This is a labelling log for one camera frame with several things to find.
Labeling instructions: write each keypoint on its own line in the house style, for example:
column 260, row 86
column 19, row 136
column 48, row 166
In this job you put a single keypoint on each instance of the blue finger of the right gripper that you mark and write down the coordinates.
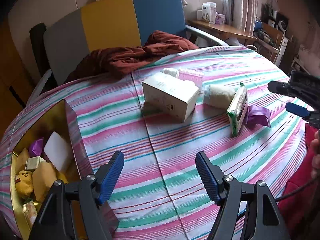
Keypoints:
column 298, row 110
column 281, row 88

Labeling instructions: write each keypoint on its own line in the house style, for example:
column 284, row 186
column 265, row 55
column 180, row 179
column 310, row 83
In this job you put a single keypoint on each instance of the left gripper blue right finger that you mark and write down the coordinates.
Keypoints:
column 224, row 191

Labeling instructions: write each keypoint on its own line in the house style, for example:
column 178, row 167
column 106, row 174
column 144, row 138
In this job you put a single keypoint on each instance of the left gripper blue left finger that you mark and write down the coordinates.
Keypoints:
column 94, row 192

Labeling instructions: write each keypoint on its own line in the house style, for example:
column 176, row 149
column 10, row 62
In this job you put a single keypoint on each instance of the yellow sponge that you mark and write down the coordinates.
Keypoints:
column 43, row 178

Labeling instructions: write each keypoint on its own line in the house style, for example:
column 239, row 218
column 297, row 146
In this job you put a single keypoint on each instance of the white foam block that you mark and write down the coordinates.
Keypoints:
column 59, row 152

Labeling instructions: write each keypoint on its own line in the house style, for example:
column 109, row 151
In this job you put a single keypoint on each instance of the cream knitted sock roll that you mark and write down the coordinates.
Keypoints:
column 218, row 96

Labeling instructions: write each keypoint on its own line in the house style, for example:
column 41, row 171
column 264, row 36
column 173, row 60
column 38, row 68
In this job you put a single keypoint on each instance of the small green white carton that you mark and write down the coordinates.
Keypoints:
column 33, row 163

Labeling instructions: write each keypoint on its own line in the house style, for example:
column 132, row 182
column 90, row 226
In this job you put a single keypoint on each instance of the yellow snack bag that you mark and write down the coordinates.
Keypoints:
column 24, row 184

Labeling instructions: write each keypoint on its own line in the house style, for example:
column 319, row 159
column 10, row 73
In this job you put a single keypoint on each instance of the pink plastic bottle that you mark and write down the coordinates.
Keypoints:
column 191, row 75

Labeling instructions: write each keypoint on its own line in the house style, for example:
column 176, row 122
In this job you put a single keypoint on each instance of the small white plastic wad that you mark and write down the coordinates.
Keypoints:
column 171, row 71

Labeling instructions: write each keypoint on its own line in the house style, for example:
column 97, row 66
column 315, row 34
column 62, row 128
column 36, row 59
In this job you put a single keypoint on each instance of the white plastic bag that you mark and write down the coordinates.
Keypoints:
column 30, row 213

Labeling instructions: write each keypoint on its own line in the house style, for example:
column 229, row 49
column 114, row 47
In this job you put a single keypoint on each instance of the thick yellow sponge block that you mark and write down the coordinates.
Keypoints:
column 21, row 160

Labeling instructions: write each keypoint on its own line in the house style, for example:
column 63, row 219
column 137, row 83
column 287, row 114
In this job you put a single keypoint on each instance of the person right hand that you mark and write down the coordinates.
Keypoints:
column 316, row 158

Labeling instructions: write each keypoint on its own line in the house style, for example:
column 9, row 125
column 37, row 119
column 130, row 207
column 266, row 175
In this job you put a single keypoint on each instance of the purple ribbon wrapper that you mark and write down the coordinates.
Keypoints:
column 257, row 116

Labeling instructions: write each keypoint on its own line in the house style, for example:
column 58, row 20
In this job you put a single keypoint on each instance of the cluttered chair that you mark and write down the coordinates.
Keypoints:
column 271, row 42

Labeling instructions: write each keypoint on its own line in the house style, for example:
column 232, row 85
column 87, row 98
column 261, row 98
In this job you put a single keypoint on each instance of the gold lined red box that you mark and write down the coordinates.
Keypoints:
column 55, row 193

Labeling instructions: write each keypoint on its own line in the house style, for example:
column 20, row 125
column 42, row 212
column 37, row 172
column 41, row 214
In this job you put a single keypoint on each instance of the striped bed sheet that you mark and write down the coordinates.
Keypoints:
column 159, row 194

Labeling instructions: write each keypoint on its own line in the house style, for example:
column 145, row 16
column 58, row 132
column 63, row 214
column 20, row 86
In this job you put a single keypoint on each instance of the red garment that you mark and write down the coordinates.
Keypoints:
column 300, row 188

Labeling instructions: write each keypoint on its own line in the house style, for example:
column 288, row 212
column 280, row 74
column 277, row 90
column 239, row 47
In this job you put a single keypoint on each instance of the wooden bedside table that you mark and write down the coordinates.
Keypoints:
column 222, row 31

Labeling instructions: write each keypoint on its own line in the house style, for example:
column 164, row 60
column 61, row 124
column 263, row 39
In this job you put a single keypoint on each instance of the pink patterned curtain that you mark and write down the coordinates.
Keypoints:
column 242, row 14

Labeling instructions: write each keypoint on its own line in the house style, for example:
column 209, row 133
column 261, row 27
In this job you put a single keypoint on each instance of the white boxes on table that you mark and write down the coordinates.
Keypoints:
column 208, row 13

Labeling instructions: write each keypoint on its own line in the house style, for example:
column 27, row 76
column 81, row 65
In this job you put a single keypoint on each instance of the white cardboard box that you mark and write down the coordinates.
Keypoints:
column 171, row 95

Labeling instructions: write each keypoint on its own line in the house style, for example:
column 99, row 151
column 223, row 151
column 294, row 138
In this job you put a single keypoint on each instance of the dark red blanket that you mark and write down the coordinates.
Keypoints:
column 121, row 61

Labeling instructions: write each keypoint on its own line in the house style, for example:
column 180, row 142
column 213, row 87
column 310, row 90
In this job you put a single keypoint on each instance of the grey yellow blue headboard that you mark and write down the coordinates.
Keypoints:
column 108, row 24

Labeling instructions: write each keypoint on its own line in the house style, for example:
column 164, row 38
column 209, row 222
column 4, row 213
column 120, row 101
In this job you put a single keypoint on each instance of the grey bed side rail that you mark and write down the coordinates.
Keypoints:
column 197, row 33

